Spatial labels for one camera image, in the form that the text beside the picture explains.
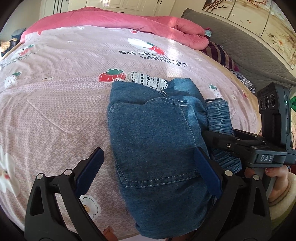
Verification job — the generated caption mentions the blossom tree wall painting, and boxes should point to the blossom tree wall painting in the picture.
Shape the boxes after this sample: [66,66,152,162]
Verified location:
[202,0,295,69]

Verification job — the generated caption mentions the pink plush blanket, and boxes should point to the pink plush blanket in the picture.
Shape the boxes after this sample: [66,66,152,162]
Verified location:
[20,7,209,50]

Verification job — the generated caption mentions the right hand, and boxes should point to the right hand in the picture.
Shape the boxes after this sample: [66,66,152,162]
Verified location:
[244,165,290,204]

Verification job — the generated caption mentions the grey quilted headboard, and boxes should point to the grey quilted headboard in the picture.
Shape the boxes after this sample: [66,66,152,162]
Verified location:
[182,8,295,91]

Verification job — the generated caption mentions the blue denim pants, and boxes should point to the blue denim pants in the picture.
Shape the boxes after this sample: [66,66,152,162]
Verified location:
[107,78,242,239]

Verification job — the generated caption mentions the cream white wardrobe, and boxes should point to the cream white wardrobe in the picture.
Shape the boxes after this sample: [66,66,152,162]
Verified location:
[40,0,175,18]

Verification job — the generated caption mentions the striped maroon pillow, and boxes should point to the striped maroon pillow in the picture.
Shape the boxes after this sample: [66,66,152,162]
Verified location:
[202,41,239,72]

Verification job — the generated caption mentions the pink strawberry print quilt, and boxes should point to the pink strawberry print quilt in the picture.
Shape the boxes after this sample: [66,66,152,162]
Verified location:
[1,26,261,238]

